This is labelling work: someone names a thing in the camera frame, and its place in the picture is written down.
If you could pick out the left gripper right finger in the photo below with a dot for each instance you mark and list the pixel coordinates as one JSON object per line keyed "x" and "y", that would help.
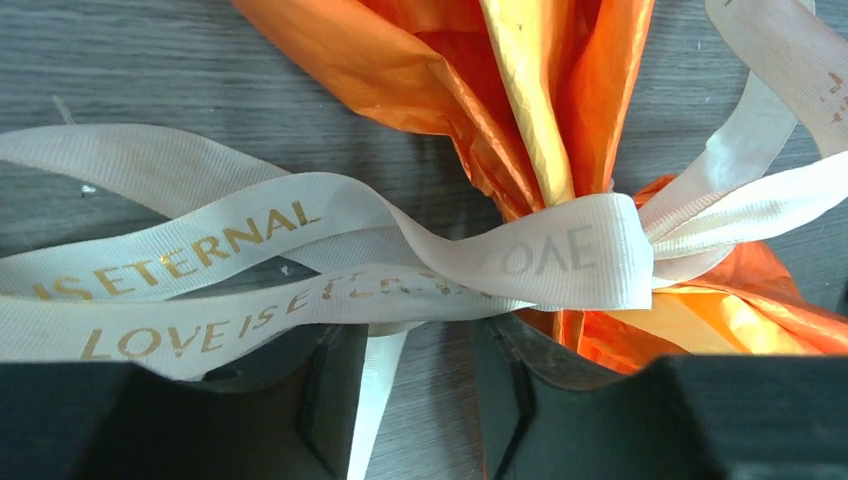
{"x": 548, "y": 413}

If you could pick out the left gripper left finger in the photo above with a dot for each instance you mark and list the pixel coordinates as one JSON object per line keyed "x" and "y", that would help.
{"x": 284, "y": 411}

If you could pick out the cream printed ribbon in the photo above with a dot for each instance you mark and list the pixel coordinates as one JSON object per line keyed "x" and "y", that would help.
{"x": 249, "y": 251}

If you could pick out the orange flower bouquet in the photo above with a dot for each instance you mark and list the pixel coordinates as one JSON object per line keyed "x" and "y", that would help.
{"x": 534, "y": 96}

